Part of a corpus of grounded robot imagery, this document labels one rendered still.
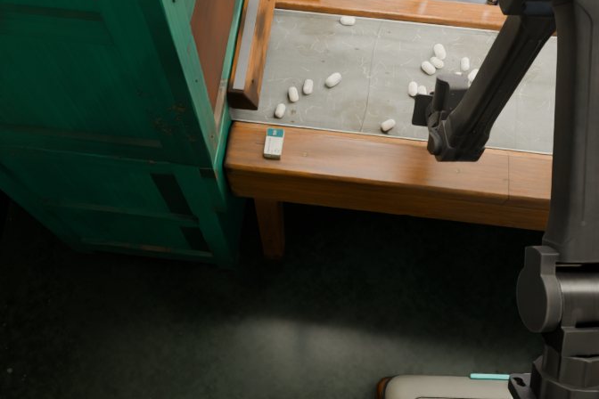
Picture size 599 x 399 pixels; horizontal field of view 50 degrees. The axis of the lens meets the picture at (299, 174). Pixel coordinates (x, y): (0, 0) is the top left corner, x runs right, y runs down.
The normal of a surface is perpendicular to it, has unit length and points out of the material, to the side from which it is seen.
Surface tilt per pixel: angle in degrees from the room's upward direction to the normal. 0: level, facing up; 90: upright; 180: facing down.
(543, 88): 0
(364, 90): 0
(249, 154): 0
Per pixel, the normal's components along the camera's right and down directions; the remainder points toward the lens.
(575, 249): 0.12, 0.09
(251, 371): 0.00, -0.38
